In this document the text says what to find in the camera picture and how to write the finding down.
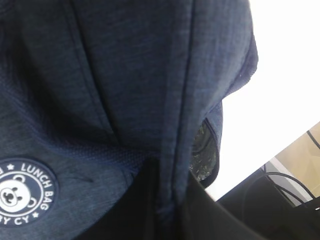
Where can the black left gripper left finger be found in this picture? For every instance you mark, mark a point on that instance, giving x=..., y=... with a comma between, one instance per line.
x=135, y=215

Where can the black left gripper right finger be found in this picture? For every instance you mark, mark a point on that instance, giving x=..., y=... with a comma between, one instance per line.
x=256, y=209

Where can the navy blue lunch bag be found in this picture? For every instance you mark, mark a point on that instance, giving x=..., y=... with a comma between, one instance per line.
x=91, y=89

